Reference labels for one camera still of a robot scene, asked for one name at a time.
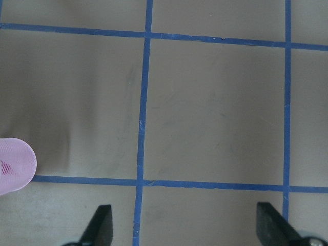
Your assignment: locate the pink mesh cup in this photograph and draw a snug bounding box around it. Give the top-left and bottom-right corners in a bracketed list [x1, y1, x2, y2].
[1, 138, 37, 195]

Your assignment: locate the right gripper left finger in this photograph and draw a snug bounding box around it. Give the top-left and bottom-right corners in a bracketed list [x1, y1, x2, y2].
[78, 204, 113, 246]

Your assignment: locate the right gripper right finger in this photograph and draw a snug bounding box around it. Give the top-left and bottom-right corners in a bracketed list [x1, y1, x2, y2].
[256, 202, 302, 245]

